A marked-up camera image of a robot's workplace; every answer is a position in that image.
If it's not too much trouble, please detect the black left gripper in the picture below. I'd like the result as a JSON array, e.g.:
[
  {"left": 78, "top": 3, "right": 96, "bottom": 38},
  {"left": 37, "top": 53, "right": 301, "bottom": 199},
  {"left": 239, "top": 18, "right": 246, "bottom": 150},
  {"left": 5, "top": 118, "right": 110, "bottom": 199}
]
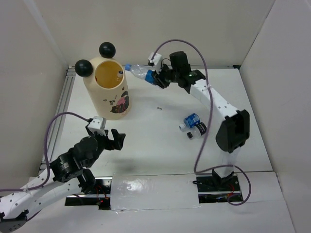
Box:
[{"left": 86, "top": 124, "right": 126, "bottom": 167}]

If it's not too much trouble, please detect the blue label bottle white cap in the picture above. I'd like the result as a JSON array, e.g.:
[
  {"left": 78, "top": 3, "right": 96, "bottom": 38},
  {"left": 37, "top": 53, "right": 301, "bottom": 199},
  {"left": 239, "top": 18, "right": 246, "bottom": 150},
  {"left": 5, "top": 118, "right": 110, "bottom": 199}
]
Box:
[{"left": 179, "top": 113, "right": 201, "bottom": 132}]

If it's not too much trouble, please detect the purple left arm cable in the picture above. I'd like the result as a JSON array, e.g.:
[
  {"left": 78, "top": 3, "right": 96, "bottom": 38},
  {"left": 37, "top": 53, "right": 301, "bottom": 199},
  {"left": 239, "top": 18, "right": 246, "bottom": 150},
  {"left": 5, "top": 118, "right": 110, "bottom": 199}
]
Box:
[{"left": 0, "top": 112, "right": 90, "bottom": 192}]

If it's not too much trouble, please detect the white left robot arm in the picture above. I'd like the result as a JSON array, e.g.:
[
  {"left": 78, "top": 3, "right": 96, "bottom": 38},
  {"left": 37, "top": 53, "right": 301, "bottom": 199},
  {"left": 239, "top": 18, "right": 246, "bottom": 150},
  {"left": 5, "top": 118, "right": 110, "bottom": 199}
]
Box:
[{"left": 0, "top": 129, "right": 126, "bottom": 233}]

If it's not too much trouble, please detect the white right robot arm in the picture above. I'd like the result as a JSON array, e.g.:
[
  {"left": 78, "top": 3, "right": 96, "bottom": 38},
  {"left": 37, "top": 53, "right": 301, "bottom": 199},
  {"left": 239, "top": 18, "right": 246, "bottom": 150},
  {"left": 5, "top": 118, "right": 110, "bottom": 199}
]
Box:
[{"left": 148, "top": 51, "right": 250, "bottom": 190}]

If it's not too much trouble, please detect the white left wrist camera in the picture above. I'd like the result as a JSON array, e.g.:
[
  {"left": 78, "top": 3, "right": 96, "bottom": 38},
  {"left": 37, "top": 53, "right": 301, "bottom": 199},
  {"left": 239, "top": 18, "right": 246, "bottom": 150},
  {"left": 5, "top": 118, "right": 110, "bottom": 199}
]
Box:
[{"left": 88, "top": 116, "right": 106, "bottom": 136}]

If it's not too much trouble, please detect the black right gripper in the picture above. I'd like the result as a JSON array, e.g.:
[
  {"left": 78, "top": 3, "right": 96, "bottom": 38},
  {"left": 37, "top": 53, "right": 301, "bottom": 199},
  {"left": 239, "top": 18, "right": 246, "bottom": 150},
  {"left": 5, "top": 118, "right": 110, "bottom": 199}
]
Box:
[{"left": 151, "top": 63, "right": 179, "bottom": 89}]

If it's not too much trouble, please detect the aluminium frame rail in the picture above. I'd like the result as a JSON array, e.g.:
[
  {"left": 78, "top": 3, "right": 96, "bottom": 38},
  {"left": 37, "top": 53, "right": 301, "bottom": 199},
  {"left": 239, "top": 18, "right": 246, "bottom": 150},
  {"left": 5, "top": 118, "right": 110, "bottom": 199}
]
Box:
[{"left": 47, "top": 66, "right": 76, "bottom": 162}]

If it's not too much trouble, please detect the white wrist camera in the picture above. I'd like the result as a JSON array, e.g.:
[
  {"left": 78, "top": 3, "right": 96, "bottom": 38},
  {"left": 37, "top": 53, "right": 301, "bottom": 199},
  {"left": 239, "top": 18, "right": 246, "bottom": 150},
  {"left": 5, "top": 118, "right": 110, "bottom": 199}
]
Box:
[
  {"left": 148, "top": 52, "right": 163, "bottom": 74},
  {"left": 88, "top": 116, "right": 106, "bottom": 136}
]

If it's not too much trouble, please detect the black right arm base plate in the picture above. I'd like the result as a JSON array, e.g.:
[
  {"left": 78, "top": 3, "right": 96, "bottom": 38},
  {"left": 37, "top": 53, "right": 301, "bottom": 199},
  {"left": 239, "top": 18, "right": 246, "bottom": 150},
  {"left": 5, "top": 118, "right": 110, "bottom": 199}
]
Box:
[{"left": 192, "top": 174, "right": 243, "bottom": 204}]

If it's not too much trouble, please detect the cream panda bin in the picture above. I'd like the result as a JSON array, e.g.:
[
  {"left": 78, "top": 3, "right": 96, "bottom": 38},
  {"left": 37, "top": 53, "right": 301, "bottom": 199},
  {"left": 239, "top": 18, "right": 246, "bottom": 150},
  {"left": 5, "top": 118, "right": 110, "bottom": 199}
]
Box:
[{"left": 75, "top": 42, "right": 131, "bottom": 120}]

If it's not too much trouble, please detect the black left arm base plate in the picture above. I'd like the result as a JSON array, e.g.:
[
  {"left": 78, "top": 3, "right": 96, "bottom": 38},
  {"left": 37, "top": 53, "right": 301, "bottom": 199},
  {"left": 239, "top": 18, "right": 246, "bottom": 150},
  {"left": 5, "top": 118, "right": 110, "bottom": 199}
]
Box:
[{"left": 65, "top": 177, "right": 112, "bottom": 210}]

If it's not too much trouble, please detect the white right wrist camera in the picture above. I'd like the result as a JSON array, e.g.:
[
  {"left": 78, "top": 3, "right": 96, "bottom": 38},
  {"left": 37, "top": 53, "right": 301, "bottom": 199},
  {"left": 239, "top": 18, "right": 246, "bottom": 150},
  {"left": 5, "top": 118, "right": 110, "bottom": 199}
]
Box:
[{"left": 148, "top": 52, "right": 163, "bottom": 74}]

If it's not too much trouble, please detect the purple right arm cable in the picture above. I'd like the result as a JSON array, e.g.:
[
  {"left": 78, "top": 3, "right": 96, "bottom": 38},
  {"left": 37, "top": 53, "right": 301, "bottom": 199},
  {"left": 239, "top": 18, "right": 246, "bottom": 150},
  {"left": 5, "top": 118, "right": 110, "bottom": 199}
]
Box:
[{"left": 151, "top": 39, "right": 251, "bottom": 207}]

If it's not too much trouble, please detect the black label bottle black cap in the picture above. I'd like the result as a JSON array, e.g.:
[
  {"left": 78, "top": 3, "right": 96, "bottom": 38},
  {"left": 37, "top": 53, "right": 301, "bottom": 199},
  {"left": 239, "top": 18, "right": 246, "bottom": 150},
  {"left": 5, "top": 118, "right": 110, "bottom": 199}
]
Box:
[{"left": 187, "top": 122, "right": 207, "bottom": 139}]

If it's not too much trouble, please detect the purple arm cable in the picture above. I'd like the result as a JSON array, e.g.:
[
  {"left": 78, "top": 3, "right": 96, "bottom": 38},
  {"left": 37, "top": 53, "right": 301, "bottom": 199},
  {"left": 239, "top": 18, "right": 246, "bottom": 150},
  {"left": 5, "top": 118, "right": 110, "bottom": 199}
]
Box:
[
  {"left": 0, "top": 112, "right": 90, "bottom": 192},
  {"left": 151, "top": 39, "right": 251, "bottom": 207}
]

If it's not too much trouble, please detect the large clear bottle white cap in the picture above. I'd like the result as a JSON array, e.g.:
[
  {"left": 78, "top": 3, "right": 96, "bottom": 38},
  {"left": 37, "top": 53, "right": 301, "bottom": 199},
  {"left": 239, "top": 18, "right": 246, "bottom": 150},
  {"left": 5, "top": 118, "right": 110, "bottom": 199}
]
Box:
[{"left": 117, "top": 70, "right": 123, "bottom": 78}]

